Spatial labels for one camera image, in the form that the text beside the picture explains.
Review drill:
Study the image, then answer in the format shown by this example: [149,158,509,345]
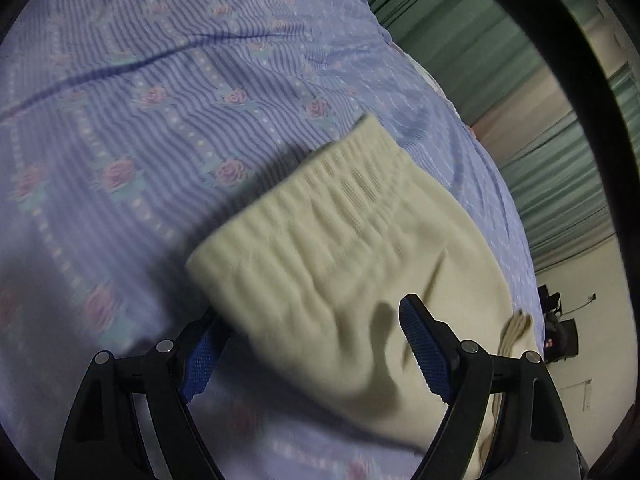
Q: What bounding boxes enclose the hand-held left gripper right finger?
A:
[398,294,576,480]

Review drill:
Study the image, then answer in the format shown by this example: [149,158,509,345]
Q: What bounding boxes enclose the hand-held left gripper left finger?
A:
[55,310,231,480]

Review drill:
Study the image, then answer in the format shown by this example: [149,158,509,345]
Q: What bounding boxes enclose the cream pants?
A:
[186,114,538,471]

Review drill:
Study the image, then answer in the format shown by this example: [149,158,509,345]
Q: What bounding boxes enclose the black chair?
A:
[539,284,580,365]

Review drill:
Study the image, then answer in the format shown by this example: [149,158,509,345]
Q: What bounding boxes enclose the green curtain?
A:
[500,67,640,273]
[357,0,591,128]

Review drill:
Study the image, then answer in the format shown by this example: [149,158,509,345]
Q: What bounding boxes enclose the beige curtain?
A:
[467,57,583,163]

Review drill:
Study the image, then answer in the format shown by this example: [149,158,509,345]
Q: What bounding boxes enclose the purple floral bed sheet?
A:
[0,0,546,480]

